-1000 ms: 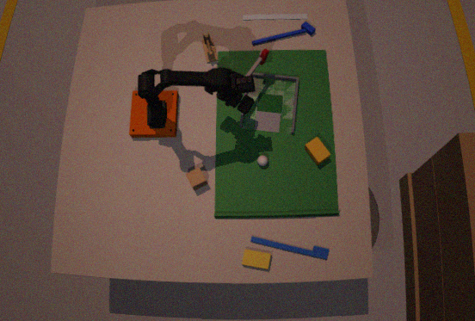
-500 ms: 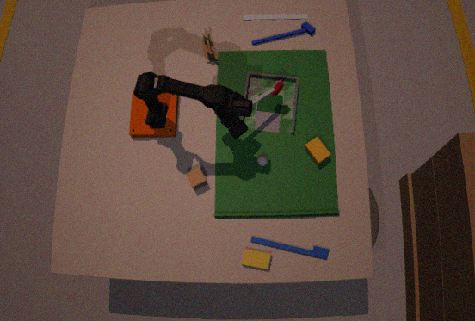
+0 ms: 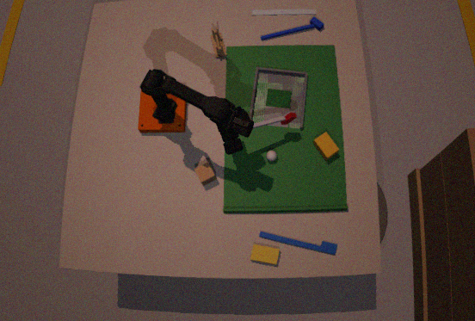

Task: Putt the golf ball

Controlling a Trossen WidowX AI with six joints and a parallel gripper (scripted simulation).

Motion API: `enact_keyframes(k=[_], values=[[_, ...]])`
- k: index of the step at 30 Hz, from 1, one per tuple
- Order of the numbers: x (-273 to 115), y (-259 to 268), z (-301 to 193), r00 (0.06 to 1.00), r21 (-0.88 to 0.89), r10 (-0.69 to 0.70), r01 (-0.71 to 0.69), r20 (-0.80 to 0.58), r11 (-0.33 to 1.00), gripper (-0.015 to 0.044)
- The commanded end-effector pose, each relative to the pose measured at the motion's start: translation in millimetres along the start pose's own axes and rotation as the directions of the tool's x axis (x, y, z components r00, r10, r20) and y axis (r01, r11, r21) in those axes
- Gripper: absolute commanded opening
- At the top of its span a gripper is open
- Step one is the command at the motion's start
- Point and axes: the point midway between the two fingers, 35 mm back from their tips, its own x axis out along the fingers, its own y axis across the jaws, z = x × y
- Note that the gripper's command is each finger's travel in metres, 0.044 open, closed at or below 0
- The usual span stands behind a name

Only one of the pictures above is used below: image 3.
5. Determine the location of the white flat bar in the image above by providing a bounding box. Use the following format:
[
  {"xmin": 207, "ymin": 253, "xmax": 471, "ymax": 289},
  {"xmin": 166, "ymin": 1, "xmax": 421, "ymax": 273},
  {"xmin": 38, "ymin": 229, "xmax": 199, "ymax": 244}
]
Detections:
[{"xmin": 251, "ymin": 9, "xmax": 316, "ymax": 15}]

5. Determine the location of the white golf ball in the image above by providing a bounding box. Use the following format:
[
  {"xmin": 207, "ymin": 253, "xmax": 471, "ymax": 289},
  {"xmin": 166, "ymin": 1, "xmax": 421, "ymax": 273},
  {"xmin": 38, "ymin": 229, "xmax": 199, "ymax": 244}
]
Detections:
[{"xmin": 266, "ymin": 151, "xmax": 277, "ymax": 161}]

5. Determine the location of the green putting mat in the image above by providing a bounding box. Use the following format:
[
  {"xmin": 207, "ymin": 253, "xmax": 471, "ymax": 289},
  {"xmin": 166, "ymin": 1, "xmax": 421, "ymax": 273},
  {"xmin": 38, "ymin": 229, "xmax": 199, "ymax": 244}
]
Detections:
[{"xmin": 224, "ymin": 45, "xmax": 347, "ymax": 209}]

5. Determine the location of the red golf putter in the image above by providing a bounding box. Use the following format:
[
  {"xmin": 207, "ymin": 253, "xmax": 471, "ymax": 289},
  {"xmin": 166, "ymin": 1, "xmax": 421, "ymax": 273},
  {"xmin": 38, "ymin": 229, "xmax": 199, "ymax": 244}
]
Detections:
[{"xmin": 253, "ymin": 111, "xmax": 297, "ymax": 128}]

